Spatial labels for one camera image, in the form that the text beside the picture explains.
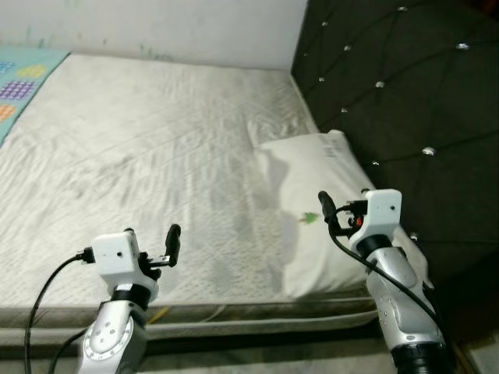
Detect white pillow green print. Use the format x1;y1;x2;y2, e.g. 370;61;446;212
257;130;434;301

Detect teal blanket colourful dotted shapes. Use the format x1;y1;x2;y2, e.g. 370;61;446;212
0;48;71;145

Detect white grey patterned mattress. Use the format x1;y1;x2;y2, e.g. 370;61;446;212
0;53;375;328

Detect grey bed base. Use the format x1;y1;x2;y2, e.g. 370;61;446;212
0;316;383;348

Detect dark tufted studded headboard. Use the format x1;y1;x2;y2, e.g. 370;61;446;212
291;0;499;312

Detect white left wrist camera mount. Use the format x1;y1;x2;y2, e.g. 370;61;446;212
92;231;149;291

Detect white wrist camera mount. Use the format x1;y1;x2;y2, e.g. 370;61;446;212
357;189;402;246
92;231;149;291

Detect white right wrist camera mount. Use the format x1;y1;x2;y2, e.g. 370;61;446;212
357;189;402;246

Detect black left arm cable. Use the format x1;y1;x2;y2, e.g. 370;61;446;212
23;251;96;374

